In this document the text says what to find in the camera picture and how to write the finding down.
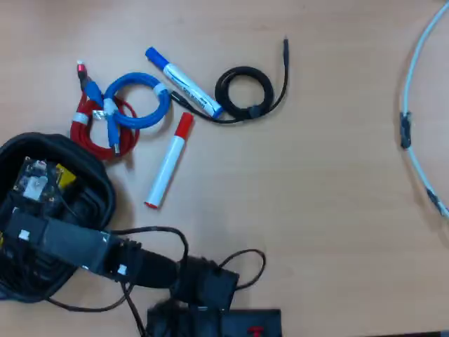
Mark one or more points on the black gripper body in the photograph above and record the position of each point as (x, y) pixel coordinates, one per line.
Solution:
(24, 226)

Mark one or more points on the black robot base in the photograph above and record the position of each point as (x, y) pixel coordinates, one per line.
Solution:
(252, 319)

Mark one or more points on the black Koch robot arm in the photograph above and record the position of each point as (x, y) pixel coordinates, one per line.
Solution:
(147, 267)

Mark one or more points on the black plastic tray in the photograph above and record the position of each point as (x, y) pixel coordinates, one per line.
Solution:
(101, 186)

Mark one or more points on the red cap whiteboard marker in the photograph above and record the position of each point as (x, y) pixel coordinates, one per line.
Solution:
(168, 165)

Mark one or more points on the blue cap whiteboard marker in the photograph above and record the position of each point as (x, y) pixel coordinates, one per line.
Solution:
(186, 84)

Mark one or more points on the red knob on base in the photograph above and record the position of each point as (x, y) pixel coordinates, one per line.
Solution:
(255, 331)

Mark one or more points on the large black tape wrap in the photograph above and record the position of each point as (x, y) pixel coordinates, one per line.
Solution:
(405, 130)

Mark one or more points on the small black tape wrap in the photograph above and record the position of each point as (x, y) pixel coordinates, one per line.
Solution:
(434, 201)

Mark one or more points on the bare board wrist camera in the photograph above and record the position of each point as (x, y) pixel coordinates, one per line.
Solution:
(35, 182)

